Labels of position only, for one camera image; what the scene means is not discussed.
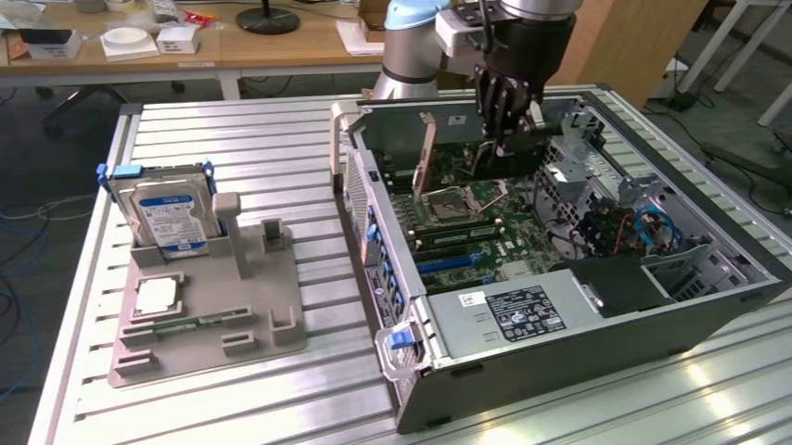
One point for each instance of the wooden cabinet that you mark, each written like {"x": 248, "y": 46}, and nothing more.
{"x": 656, "y": 46}

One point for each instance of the silver CPU chip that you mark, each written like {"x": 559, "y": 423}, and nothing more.
{"x": 155, "y": 296}

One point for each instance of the black plastic shroud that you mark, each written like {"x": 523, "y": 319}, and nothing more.
{"x": 618, "y": 287}

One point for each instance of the grey cup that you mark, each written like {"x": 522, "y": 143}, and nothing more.
{"x": 89, "y": 5}

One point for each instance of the black chair base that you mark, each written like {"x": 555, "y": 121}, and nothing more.
{"x": 742, "y": 157}
{"x": 73, "y": 104}

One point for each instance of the blue disk carrier frame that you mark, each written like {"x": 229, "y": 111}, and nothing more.
{"x": 128, "y": 171}

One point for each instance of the white box black top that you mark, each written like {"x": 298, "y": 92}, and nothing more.
{"x": 52, "y": 48}

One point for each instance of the green RAM stick white label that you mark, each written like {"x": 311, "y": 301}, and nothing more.
{"x": 461, "y": 236}

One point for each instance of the hard disk blue label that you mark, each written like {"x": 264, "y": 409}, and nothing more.
{"x": 167, "y": 218}

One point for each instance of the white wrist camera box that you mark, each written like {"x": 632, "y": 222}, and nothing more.
{"x": 451, "y": 32}

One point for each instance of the black power brick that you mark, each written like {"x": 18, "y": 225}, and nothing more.
{"x": 680, "y": 102}

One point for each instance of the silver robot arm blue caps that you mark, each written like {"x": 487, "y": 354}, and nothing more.
{"x": 408, "y": 55}

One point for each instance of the orange box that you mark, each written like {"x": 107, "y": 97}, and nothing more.
{"x": 12, "y": 51}

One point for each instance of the grey plastic bag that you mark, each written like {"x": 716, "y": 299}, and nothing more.
{"x": 163, "y": 11}

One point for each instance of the perforated metal disk bay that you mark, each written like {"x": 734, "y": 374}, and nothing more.
{"x": 581, "y": 153}

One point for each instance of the green RAM stick bare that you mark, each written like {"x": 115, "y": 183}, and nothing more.
{"x": 185, "y": 323}

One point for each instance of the round black lamp base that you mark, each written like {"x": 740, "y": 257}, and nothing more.
{"x": 266, "y": 23}

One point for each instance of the wooden desk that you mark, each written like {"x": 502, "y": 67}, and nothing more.
{"x": 61, "y": 67}

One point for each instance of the CPU socket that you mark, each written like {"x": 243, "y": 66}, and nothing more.
{"x": 446, "y": 208}

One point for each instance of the blue case latch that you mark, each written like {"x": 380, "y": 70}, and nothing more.
{"x": 396, "y": 337}

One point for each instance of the green motherboard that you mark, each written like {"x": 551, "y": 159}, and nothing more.
{"x": 526, "y": 232}

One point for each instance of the white block round dish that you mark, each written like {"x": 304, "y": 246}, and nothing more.
{"x": 127, "y": 46}

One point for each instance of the silver finned chipset heatsink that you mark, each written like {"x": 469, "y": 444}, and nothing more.
{"x": 518, "y": 270}

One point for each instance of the dark grey open PC case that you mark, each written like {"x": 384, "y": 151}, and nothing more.
{"x": 557, "y": 394}

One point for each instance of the blue expansion slot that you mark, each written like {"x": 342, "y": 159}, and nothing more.
{"x": 449, "y": 264}

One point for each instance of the red packet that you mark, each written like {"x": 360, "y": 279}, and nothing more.
{"x": 200, "y": 19}

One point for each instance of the black expansion slot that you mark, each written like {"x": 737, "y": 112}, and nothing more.
{"x": 442, "y": 252}

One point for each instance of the metal socket cover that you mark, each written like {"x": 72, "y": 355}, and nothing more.
{"x": 494, "y": 197}

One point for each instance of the green graphics card black cooler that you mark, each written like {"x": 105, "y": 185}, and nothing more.
{"x": 458, "y": 162}

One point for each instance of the white labelled box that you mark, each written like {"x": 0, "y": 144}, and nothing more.
{"x": 176, "y": 39}

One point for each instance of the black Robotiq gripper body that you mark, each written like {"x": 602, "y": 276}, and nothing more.
{"x": 531, "y": 51}

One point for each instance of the grey power supply black label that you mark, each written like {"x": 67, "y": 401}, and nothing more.
{"x": 463, "y": 324}

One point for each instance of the brown cardboard box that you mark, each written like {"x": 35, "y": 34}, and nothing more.
{"x": 370, "y": 9}

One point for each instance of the grey parts rack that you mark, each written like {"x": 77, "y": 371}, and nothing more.
{"x": 204, "y": 292}

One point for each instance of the white papers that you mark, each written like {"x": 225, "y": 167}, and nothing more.
{"x": 355, "y": 44}

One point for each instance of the white frame table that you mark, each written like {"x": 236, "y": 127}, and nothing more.
{"x": 733, "y": 51}

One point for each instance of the grey metal disk bay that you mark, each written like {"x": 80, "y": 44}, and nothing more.
{"x": 712, "y": 273}

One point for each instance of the white box red button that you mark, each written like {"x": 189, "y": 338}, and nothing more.
{"x": 674, "y": 83}

